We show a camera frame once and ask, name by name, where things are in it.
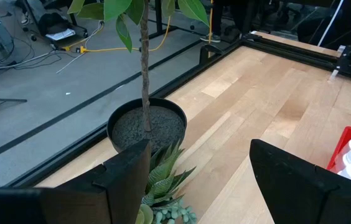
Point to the leafy plant in black pot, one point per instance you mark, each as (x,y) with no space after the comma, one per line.
(146,124)

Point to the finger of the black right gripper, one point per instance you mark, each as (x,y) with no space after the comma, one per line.
(334,75)

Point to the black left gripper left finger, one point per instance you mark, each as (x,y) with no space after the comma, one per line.
(113,193)

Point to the black aluminium table frame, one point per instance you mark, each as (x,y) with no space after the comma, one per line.
(178,79)

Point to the person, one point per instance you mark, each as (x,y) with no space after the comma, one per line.
(222,18)

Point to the red plastic basket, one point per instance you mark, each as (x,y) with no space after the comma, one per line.
(341,141)

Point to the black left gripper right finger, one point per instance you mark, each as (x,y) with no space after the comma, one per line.
(303,196)

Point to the succulent plant in pot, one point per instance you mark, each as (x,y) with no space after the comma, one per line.
(163,177)

